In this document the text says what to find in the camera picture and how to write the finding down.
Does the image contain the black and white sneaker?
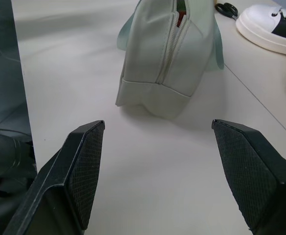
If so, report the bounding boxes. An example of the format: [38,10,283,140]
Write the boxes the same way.
[235,4,286,60]

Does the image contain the pale green zippered bag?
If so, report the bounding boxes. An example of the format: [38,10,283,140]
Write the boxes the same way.
[115,0,224,121]

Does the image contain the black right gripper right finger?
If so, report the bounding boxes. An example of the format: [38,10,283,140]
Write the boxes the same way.
[211,119,286,235]

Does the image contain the black handled scissors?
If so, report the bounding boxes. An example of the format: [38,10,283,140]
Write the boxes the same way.
[215,2,239,18]

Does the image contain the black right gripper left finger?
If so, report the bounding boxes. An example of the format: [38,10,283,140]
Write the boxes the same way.
[2,119,106,235]

